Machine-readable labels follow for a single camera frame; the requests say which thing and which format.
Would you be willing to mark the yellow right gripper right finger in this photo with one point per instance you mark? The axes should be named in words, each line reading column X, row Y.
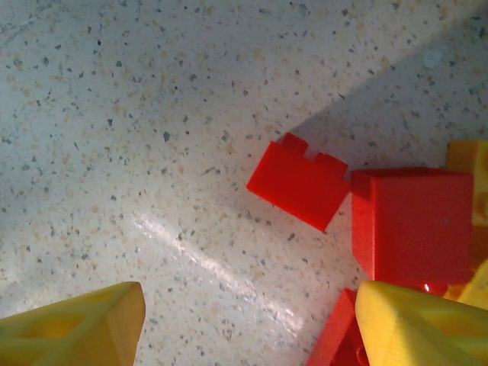
column 411, row 331

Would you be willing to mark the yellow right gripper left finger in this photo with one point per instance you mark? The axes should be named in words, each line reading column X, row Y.
column 76, row 328

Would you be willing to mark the large red lego brick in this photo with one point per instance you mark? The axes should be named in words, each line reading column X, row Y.
column 415, row 228

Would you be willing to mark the yellow lego brick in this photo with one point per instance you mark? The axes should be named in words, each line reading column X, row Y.
column 478, row 289
column 478, row 171

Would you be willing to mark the small red lego brick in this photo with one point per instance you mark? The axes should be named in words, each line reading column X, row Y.
column 297, row 187

